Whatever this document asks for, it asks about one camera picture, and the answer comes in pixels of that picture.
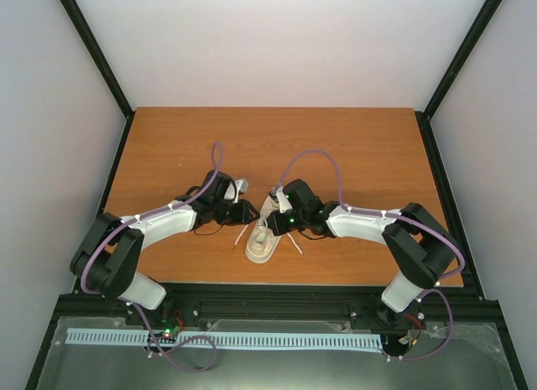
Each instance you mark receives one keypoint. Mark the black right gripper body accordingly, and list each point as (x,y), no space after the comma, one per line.
(284,227)

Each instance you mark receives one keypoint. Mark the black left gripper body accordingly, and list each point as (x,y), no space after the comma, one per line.
(233,216)

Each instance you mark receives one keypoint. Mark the white lace sneaker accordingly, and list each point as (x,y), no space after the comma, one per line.
(262,243)

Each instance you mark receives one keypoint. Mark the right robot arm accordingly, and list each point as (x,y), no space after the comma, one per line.
(423,250)

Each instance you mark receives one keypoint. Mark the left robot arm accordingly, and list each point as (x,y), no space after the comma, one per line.
(106,262)

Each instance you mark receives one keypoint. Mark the small green-lit circuit board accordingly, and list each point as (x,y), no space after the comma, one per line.
(170,333)

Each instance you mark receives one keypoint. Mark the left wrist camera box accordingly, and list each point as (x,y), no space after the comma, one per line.
(235,189)

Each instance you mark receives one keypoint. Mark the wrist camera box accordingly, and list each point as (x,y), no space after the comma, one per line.
(279,197)
(235,189)

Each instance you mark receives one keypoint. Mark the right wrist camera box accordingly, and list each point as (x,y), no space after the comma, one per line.
(279,197)

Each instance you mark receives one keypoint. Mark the black front mounting rail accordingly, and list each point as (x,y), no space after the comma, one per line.
(360,306)

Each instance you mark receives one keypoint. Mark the light blue cable duct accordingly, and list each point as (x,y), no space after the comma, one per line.
(231,341)

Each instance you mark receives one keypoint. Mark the black right table rail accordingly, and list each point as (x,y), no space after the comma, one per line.
(468,302)

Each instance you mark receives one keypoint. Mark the black left frame post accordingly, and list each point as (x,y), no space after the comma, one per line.
(83,29)

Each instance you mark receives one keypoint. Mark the black frame post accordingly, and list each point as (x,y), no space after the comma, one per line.
(83,29)
(459,59)

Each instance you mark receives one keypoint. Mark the black right frame post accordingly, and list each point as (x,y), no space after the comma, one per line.
(459,59)

